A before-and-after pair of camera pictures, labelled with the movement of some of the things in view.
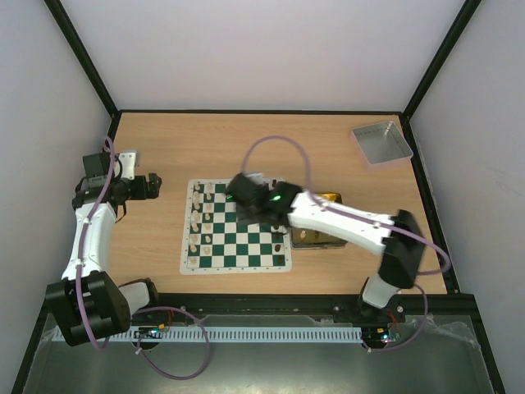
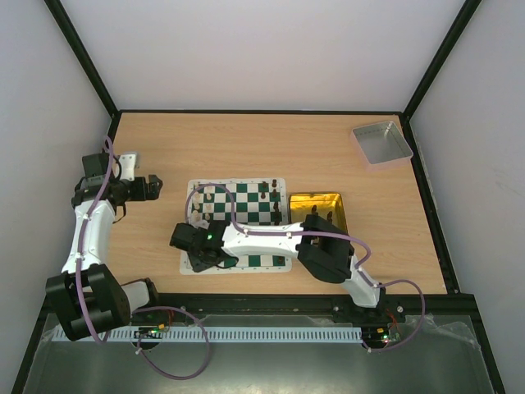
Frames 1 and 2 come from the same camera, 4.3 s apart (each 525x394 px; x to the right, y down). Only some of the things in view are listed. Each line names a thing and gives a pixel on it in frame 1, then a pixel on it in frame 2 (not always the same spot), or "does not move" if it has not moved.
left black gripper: [153, 189] does not move
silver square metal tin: [381, 144] does not move
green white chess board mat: [214, 242] does not move
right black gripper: [239, 190] -> [197, 254]
